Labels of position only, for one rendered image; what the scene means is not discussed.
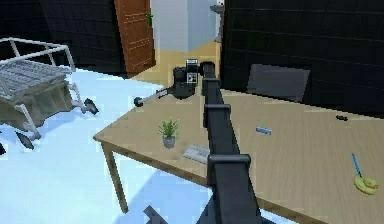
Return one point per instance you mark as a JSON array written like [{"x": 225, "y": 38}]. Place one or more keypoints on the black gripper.
[{"x": 181, "y": 85}]

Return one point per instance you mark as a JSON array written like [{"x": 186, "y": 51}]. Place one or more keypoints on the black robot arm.
[{"x": 224, "y": 140}]

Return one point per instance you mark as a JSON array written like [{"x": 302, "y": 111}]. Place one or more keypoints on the green houseplant in grey pot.
[{"x": 168, "y": 131}]

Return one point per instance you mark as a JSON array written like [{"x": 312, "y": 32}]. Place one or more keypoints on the brown wooden room door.
[{"x": 135, "y": 35}]

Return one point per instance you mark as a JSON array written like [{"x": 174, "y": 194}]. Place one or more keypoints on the light wooden table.
[{"x": 266, "y": 140}]

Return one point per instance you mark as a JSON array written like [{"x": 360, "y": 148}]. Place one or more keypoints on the dark grey laptop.
[{"x": 277, "y": 82}]

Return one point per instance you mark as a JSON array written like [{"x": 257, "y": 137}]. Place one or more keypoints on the small black object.
[{"x": 341, "y": 117}]

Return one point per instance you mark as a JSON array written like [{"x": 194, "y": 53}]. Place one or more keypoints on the blue pen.
[{"x": 356, "y": 165}]

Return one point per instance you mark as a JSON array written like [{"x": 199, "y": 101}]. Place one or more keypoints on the yellow rubber duck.
[{"x": 365, "y": 185}]

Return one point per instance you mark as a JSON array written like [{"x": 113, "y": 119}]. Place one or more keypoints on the white metal frame chair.
[{"x": 30, "y": 83}]

